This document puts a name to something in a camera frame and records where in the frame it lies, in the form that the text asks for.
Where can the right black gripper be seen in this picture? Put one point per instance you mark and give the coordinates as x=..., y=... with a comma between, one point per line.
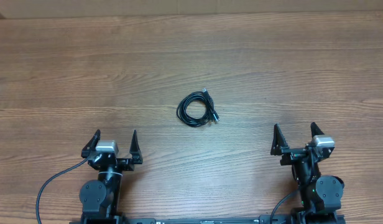
x=280, y=148

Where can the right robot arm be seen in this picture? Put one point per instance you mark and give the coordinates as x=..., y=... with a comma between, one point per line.
x=320, y=194

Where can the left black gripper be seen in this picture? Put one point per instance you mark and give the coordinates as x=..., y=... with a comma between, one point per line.
x=128, y=165

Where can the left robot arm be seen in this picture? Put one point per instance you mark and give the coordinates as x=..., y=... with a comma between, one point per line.
x=100, y=197

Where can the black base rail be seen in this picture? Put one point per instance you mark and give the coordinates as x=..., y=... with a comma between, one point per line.
x=262, y=219

